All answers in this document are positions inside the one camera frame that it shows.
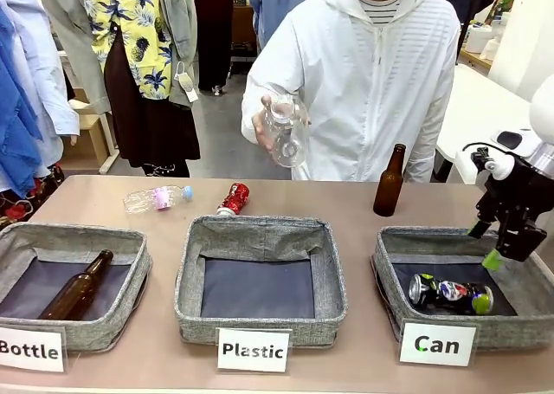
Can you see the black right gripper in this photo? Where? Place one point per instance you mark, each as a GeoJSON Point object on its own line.
{"type": "Point", "coordinates": [517, 203]}

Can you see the brown glass beer bottle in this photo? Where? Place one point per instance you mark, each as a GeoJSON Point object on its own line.
{"type": "Point", "coordinates": [389, 190]}

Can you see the clear crushed plastic bottle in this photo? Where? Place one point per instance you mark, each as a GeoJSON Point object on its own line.
{"type": "Point", "coordinates": [287, 138]}

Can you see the crushed red soda can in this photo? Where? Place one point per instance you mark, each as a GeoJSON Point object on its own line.
{"type": "Point", "coordinates": [236, 197]}

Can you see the plastic bottle pink label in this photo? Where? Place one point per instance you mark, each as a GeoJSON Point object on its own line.
{"type": "Point", "coordinates": [162, 197]}

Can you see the person left forearm white sleeve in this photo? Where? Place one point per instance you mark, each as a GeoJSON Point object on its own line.
{"type": "Point", "coordinates": [433, 130]}

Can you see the person right forearm white sleeve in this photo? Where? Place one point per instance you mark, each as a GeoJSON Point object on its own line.
{"type": "Point", "coordinates": [253, 104]}

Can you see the grey fabric basket can label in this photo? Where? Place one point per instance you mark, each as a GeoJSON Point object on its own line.
{"type": "Point", "coordinates": [523, 281]}

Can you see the crushed dark pepsi can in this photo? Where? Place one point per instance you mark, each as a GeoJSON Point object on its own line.
{"type": "Point", "coordinates": [450, 294]}

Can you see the white sign reading Can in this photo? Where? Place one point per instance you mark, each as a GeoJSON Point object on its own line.
{"type": "Point", "coordinates": [437, 345]}

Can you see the grey fabric basket plastic label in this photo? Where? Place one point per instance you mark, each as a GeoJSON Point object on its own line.
{"type": "Point", "coordinates": [259, 238]}

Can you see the grey fabric basket bottle label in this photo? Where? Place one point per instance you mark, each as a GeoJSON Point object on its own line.
{"type": "Point", "coordinates": [99, 329]}

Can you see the person right hand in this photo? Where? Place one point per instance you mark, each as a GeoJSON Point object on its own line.
{"type": "Point", "coordinates": [261, 130]}

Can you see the white background table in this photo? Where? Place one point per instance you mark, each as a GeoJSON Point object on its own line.
{"type": "Point", "coordinates": [476, 99]}

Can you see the white plastic containers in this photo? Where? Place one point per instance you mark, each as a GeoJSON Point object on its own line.
{"type": "Point", "coordinates": [485, 34]}

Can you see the person torso white hoodie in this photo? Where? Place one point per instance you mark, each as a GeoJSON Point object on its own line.
{"type": "Point", "coordinates": [346, 86]}

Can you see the white sign reading Plastic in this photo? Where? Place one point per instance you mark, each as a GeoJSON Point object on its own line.
{"type": "Point", "coordinates": [253, 350]}

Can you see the striped undershirt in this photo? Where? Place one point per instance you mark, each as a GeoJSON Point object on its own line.
{"type": "Point", "coordinates": [381, 10]}

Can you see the white face mask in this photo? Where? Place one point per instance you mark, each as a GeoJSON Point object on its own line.
{"type": "Point", "coordinates": [186, 82]}

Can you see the dark brown skirt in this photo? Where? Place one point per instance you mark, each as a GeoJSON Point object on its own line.
{"type": "Point", "coordinates": [151, 130]}

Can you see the wooden side cabinet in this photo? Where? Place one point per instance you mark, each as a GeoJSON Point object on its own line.
{"type": "Point", "coordinates": [93, 138]}

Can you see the brown glass bottle slim neck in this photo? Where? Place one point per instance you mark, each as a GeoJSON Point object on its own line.
{"type": "Point", "coordinates": [75, 290]}

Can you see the yellow pineapple print shirt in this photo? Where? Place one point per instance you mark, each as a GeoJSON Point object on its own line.
{"type": "Point", "coordinates": [125, 30]}

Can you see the grey hanging coat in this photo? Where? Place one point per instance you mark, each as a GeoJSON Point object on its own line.
{"type": "Point", "coordinates": [71, 43]}

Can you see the red floral dark fabric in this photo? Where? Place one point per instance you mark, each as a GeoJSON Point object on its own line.
{"type": "Point", "coordinates": [26, 199]}

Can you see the pale blue hanging shirt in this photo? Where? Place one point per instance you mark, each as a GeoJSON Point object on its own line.
{"type": "Point", "coordinates": [47, 86]}

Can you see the white sign reading Bottle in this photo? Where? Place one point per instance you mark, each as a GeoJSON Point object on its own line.
{"type": "Point", "coordinates": [30, 350]}

